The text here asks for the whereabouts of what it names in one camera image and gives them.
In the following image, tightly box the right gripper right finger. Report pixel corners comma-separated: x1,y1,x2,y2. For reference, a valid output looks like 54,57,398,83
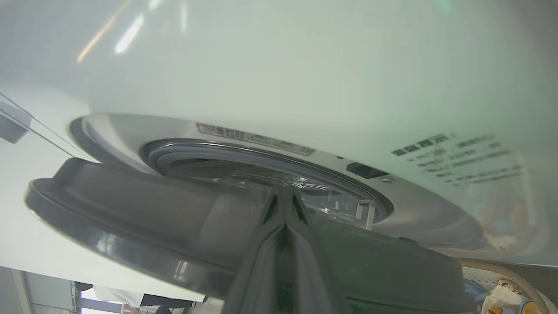
286,187,350,314

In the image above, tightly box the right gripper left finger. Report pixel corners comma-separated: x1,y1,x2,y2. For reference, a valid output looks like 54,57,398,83
222,187,287,314

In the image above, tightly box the dark grey washing machine door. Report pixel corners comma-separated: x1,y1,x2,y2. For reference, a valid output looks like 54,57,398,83
25,157,478,314

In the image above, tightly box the blue cartoon print garment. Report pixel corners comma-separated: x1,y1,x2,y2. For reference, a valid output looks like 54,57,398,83
464,281,491,307

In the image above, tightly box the cream cartoon print garment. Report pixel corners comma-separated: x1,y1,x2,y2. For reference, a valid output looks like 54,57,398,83
482,278,540,314

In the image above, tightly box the cream perforated laundry basket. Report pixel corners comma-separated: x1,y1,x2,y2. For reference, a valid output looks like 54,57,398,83
456,259,552,314

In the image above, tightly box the white front-load washing machine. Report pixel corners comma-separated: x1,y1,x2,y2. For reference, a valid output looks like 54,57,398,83
0,0,558,302

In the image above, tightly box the person in white shirt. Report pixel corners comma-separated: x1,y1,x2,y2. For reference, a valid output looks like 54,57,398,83
74,281,194,314

